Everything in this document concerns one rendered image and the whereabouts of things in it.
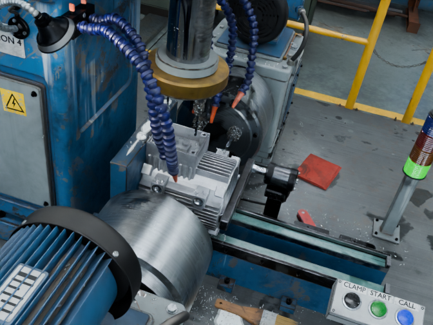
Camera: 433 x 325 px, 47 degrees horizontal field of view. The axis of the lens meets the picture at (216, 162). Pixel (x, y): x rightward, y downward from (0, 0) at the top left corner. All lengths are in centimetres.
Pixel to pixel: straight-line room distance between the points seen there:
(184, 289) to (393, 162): 116
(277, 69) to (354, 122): 64
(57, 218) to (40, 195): 56
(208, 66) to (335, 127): 105
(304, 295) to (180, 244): 46
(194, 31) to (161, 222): 36
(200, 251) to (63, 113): 38
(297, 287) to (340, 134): 84
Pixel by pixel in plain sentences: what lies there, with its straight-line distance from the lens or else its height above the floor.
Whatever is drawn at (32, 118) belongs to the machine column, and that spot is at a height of 123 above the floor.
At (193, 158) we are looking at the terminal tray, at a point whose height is 114.
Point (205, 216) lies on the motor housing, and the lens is 116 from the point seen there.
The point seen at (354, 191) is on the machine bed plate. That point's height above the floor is 80.
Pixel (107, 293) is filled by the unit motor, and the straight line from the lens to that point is 66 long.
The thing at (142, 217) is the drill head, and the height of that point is 116.
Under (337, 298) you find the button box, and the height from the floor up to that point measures 106.
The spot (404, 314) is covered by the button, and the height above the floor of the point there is 107.
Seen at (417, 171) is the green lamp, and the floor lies 105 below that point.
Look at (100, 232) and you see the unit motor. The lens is 64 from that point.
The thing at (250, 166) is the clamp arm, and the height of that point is 103.
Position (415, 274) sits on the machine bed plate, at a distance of 153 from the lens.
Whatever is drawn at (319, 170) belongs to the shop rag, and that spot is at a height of 81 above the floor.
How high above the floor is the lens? 182
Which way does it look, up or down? 38 degrees down
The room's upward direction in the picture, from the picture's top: 9 degrees clockwise
